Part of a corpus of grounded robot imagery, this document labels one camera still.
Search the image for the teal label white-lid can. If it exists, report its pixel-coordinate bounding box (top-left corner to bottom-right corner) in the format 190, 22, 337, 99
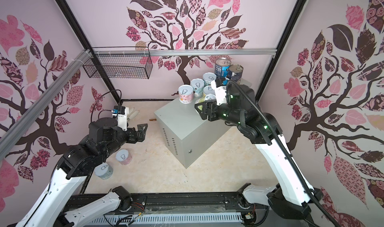
203, 72, 217, 86

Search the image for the blue label tin can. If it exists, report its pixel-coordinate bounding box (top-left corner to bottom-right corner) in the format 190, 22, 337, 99
215, 57, 232, 78

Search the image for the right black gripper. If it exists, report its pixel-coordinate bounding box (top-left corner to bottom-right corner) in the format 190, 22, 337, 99
195, 98, 243, 128

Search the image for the yellow label white-lid can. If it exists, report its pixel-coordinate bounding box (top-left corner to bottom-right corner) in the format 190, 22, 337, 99
203, 85, 215, 96

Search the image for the grey metal cabinet box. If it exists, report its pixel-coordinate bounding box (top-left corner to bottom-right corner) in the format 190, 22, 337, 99
155, 99, 230, 168

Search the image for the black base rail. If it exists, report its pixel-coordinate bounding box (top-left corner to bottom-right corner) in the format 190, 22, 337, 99
55, 190, 316, 227

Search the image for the pink small white-lid can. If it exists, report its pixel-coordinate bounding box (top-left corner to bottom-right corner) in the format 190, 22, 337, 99
178, 85, 194, 104

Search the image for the pink label white-lid can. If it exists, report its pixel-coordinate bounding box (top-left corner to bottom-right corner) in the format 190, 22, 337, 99
116, 149, 132, 165

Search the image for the aluminium horizontal rail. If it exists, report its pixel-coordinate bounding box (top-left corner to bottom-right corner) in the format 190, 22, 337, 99
94, 48, 277, 57

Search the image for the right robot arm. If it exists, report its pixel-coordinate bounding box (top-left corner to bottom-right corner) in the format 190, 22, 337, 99
195, 78, 340, 227

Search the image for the grey-green white-lid can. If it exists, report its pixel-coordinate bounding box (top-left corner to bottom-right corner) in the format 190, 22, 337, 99
94, 163, 114, 180

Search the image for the green label white-lid can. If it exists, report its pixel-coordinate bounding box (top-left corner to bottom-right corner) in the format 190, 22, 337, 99
195, 94, 217, 108

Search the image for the white slotted cable duct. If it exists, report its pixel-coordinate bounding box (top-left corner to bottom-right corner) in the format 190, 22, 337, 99
86, 213, 243, 227

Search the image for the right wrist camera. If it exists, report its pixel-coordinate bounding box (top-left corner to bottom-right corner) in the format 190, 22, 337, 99
211, 77, 229, 106

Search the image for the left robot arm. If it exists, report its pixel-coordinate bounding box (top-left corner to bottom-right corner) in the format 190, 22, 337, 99
14, 117, 148, 227

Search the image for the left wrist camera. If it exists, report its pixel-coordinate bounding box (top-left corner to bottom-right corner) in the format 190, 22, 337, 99
112, 106, 129, 131

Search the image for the dark grey tin can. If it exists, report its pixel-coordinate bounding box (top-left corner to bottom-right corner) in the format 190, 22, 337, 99
228, 64, 244, 83

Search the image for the aluminium diagonal rail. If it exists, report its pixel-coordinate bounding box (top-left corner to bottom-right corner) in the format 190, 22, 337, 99
1, 49, 91, 159

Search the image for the light blue white-lid can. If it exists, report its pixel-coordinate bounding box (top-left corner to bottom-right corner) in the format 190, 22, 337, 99
191, 78, 205, 98

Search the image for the black wire basket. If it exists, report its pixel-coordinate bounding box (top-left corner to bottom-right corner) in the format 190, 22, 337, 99
83, 47, 154, 79

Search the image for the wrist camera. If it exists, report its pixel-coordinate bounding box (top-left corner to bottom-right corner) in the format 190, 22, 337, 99
112, 106, 129, 131
211, 77, 229, 106

